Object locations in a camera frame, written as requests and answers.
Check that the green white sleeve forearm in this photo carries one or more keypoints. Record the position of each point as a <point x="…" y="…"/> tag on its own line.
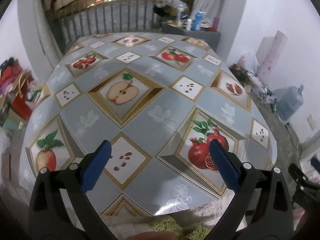
<point x="163" y="227"/>

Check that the pink rolled mat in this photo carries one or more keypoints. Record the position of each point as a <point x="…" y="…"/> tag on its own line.
<point x="269" y="53"/>

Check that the fruit pattern tablecloth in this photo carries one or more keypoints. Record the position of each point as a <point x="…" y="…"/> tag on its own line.
<point x="159" y="100"/>

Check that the blue detergent bottle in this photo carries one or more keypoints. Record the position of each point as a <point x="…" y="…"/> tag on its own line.
<point x="197" y="21"/>

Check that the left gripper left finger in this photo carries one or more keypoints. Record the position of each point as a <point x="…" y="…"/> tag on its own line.
<point x="59" y="207"/>

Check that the white tall bottle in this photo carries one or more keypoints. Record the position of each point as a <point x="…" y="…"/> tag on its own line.
<point x="179" y="15"/>

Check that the white water dispenser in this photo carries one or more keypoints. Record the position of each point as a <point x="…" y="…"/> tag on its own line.
<point x="312" y="150"/>

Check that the grey side cabinet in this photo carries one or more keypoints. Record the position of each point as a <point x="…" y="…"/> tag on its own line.
<point x="211" y="38"/>

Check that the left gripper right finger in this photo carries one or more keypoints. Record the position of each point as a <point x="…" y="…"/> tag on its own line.
<point x="261" y="207"/>

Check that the small white bottle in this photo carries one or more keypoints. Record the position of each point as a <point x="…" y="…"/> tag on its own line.
<point x="189" y="24"/>

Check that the white plastic bag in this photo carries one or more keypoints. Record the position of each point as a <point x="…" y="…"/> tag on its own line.
<point x="248" y="62"/>

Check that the metal balcony railing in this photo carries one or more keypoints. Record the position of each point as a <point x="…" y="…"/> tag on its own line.
<point x="90" y="17"/>

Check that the purple cup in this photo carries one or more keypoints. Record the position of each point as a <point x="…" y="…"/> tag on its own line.
<point x="215" y="24"/>

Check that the colourful clutter pile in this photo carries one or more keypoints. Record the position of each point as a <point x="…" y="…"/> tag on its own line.
<point x="20" y="94"/>

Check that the dark bag on floor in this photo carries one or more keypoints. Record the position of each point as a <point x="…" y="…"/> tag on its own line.
<point x="240" y="74"/>

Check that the blue water jug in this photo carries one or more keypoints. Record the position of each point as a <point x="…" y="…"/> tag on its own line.
<point x="288" y="101"/>

